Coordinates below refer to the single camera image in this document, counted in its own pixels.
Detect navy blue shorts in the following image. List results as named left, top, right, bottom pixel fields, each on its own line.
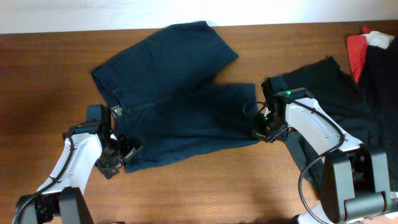
left=91, top=21, right=257, bottom=172

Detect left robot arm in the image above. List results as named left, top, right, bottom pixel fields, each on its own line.
left=13, top=105, right=143, bottom=223

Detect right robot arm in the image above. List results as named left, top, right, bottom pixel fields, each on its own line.
left=252, top=78, right=397, bottom=223

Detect black garment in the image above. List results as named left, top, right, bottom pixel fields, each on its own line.
left=279, top=55, right=380, bottom=195

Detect dark navy garment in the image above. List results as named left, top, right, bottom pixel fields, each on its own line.
left=358, top=37, right=397, bottom=192

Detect red cloth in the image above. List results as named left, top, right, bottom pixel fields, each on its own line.
left=346, top=26, right=371, bottom=83

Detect white cloth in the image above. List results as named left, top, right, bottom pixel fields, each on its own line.
left=363, top=31, right=394, bottom=49

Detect right black cable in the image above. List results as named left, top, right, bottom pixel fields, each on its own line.
left=242, top=95, right=346, bottom=224

